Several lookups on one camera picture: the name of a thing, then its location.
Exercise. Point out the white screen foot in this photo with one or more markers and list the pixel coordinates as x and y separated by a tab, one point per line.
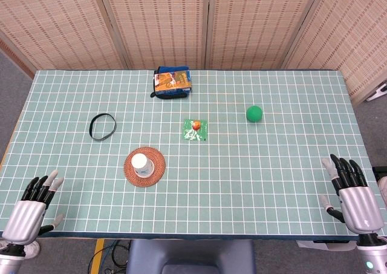
376	93

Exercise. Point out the blue chair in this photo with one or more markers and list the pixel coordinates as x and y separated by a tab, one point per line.
187	256

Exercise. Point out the green ball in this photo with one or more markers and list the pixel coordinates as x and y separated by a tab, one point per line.
254	114

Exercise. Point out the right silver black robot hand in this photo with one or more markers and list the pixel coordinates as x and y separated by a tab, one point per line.
359	204

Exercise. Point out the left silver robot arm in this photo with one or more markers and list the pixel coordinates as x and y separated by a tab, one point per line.
9	263

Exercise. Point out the brown woven round coaster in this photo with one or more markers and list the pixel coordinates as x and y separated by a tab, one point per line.
159	165

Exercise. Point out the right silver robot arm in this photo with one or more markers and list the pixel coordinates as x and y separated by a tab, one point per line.
370	256

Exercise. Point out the bamboo folding screen panel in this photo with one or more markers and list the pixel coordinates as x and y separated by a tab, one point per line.
347	29
260	23
157	23
60	23

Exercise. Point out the blue orange snack box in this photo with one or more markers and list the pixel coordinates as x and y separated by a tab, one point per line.
172	80

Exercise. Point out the yellow floor tape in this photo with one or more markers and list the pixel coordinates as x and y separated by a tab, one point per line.
97	254

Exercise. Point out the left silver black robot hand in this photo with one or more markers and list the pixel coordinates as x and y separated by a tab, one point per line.
25	216

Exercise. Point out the white cup blue flower print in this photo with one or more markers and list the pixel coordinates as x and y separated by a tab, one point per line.
139	161

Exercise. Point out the green grid tablecloth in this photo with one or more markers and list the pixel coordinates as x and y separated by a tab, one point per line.
242	180

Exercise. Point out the green foil sachet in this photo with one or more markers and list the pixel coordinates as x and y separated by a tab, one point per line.
190	135

